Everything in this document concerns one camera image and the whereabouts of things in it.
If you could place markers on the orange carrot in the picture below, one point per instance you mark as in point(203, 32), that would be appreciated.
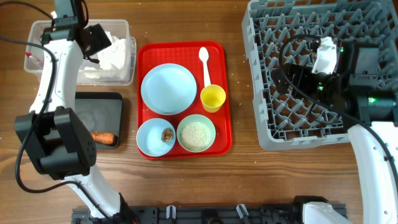
point(105, 138)

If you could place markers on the white plastic spoon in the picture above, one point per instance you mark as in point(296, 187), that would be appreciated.
point(204, 56)

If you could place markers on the black waste tray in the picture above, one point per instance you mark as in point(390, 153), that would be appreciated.
point(100, 112)

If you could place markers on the yellow plastic cup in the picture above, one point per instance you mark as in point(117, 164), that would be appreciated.
point(212, 98)

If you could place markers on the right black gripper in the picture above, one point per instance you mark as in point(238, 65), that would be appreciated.
point(301, 73)

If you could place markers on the brown food scrap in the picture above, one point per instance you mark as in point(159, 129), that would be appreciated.
point(167, 135)

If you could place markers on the white rice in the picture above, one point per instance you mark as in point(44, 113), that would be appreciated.
point(195, 136)

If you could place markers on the white napkin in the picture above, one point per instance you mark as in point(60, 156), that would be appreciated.
point(111, 59)

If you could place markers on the small light blue bowl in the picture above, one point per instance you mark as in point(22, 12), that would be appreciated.
point(149, 137)

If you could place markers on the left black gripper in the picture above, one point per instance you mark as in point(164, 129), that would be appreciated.
point(99, 39)

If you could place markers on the grey dishwasher rack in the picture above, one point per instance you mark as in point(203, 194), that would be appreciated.
point(287, 122)

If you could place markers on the clear plastic waste bin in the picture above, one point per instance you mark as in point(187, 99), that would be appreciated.
point(117, 27)

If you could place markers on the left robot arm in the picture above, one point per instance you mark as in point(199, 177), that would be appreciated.
point(54, 138)

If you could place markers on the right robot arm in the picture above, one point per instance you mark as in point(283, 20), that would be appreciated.
point(344, 80)

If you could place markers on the red serving tray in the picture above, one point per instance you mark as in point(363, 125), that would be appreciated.
point(186, 55)

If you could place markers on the green bowl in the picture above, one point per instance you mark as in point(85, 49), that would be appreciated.
point(198, 118)

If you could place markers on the large light blue plate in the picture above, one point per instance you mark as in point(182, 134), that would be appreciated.
point(168, 89)

